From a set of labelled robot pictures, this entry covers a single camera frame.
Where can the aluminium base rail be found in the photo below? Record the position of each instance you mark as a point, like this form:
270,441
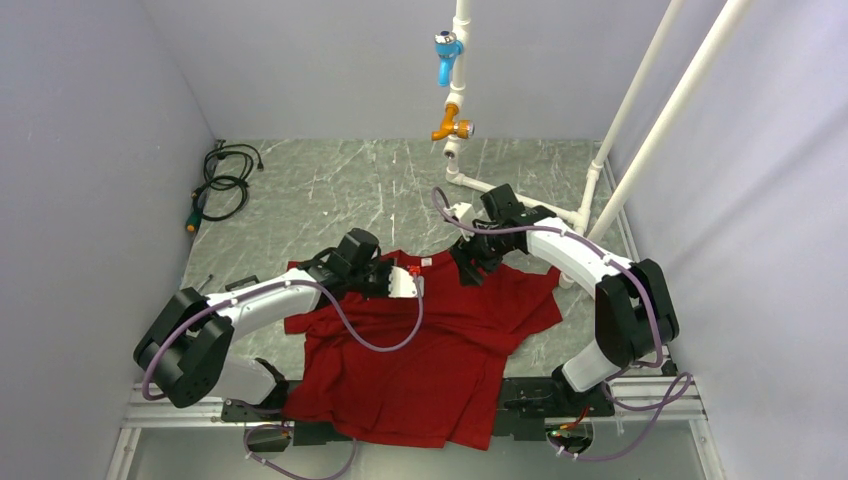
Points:
660,430

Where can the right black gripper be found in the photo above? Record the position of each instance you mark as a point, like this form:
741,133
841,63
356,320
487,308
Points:
465,251

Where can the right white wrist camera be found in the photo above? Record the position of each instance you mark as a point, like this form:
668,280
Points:
462,212

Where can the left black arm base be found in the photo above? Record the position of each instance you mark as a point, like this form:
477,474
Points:
269,410

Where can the orange valve tap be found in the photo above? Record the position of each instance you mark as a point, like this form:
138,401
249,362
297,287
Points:
451,125

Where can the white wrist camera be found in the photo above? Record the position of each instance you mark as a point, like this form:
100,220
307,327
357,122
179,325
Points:
462,212
405,282

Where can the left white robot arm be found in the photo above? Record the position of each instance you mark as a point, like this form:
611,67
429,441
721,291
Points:
185,352

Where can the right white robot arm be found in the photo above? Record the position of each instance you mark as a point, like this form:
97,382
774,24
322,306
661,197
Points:
633,314

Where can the blue valve tap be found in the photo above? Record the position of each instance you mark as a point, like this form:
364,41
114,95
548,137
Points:
448,48

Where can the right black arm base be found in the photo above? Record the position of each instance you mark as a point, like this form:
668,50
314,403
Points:
545,409

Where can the black rectangular frame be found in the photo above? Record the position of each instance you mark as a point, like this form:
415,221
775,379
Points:
242,283

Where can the red t-shirt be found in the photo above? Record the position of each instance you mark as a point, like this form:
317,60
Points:
419,373

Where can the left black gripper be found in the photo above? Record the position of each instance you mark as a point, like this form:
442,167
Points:
386,266

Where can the white PVC pipe frame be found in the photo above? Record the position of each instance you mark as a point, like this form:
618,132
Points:
602,72

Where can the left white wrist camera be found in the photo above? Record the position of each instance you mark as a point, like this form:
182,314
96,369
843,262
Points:
405,282

